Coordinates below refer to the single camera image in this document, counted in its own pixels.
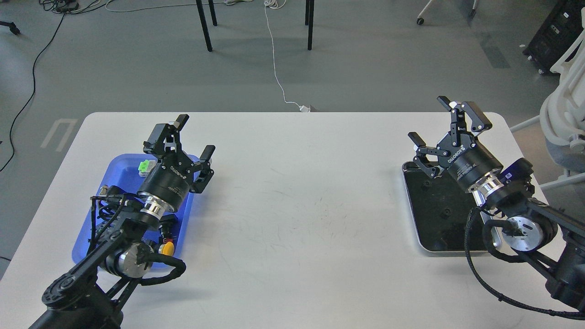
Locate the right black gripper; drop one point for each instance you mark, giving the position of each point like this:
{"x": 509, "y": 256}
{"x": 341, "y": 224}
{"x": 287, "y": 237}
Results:
{"x": 466, "y": 163}

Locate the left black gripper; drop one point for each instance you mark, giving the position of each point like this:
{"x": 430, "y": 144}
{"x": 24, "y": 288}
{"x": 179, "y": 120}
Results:
{"x": 166, "y": 181}

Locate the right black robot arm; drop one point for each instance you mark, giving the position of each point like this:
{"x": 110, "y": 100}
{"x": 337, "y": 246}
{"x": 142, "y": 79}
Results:
{"x": 520, "y": 228}

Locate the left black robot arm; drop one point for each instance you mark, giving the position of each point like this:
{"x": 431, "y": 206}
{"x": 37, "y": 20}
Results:
{"x": 131, "y": 241}

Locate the silver metal tray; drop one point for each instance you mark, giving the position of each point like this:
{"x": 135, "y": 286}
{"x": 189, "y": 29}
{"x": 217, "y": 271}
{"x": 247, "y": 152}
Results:
{"x": 439, "y": 209}

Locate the white office chair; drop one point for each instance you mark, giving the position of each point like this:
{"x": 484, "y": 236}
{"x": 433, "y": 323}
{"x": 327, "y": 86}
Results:
{"x": 561, "y": 117}

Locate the white chair caster leg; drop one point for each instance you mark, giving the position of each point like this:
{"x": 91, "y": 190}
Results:
{"x": 442, "y": 9}

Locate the black equipment case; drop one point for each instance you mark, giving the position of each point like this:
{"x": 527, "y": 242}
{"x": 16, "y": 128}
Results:
{"x": 557, "y": 33}

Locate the light green terminal switch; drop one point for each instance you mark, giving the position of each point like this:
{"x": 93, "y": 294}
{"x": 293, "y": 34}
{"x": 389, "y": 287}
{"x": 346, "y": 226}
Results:
{"x": 145, "y": 167}

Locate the yellow push button switch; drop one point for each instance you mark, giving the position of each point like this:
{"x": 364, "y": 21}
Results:
{"x": 166, "y": 248}

